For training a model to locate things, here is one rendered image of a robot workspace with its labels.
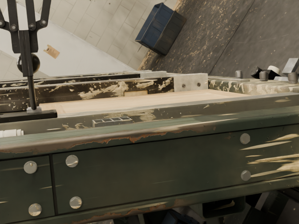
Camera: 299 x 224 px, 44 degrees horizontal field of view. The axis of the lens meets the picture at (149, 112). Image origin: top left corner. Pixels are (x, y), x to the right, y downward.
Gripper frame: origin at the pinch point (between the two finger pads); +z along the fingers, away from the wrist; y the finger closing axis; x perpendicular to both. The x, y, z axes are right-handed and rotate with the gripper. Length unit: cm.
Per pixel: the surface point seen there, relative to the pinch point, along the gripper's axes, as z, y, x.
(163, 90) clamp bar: 13, 40, 56
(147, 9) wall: -76, 177, 534
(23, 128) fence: 12.8, -1.9, 7.4
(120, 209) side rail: 20.2, 9.8, -17.6
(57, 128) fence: 13.4, 3.8, 7.4
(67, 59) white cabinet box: -2, 35, 413
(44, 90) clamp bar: 10, 2, 56
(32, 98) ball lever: 7.7, 0.0, 7.7
